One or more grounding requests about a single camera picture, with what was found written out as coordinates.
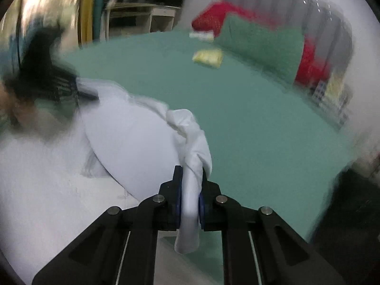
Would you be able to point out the patterned cloth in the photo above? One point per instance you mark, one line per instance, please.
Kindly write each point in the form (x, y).
(332, 98)

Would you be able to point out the green bed sheet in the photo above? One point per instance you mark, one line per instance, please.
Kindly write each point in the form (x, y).
(237, 118)

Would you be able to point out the red pillow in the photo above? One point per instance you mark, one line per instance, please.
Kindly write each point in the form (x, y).
(308, 62)

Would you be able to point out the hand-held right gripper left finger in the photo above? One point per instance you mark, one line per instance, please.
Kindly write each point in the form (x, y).
(177, 197)

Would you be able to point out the white garment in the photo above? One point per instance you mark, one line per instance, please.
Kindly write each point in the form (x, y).
(124, 145)

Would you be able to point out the grey headboard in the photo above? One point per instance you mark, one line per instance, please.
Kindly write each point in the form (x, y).
(311, 9)

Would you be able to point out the green pillow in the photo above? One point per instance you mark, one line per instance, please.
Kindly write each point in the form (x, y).
(261, 46)

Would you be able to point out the white wooden desk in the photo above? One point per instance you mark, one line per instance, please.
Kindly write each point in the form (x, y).
(142, 13)

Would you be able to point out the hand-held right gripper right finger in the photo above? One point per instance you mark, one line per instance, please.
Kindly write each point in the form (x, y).
(202, 210)

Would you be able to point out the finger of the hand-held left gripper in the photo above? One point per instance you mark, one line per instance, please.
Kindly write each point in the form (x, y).
(84, 90)

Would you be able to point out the white packet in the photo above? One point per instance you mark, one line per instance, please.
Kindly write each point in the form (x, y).
(202, 35)

